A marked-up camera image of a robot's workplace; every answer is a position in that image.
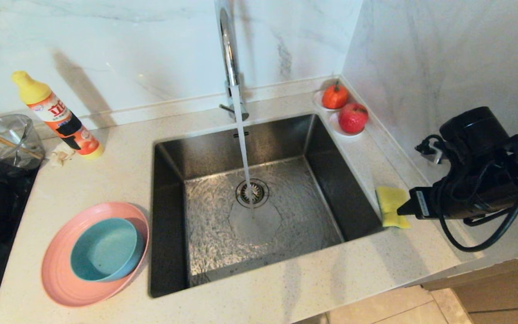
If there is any yellow green sponge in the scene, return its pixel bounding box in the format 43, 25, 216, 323
375, 186, 412, 230

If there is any yellow-capped dish soap bottle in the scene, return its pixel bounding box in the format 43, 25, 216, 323
11, 70, 104, 161

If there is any stainless steel sink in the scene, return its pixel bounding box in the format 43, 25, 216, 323
149, 112, 388, 299

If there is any metal sink drain strainer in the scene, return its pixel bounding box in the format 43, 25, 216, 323
235, 179, 269, 209

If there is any red apple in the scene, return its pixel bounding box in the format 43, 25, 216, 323
338, 103, 369, 135

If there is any small white dish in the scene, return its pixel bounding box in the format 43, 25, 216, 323
329, 112, 366, 137
313, 90, 349, 112

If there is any light wooden cabinet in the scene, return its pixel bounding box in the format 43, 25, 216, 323
421, 252, 518, 324

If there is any orange red tomato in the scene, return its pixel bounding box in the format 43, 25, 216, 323
322, 81, 349, 111

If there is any chrome faucet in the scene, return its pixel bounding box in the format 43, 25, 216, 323
213, 0, 250, 122

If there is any teal bowl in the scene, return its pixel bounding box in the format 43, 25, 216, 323
70, 218, 144, 283

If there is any crumpled white paper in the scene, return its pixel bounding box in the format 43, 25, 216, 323
49, 144, 76, 168

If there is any pink plate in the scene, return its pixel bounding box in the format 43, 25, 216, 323
41, 202, 150, 308

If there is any clear glass bowl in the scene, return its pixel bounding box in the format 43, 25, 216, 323
0, 114, 45, 172

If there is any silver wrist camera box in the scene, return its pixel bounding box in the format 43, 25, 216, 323
415, 134, 445, 165

